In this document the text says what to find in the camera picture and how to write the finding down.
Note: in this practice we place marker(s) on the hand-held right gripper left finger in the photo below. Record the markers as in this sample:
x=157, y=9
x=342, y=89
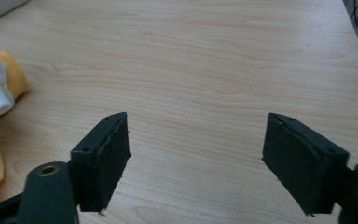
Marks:
x=101, y=161

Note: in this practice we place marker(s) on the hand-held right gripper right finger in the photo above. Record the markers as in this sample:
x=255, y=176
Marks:
x=301, y=165

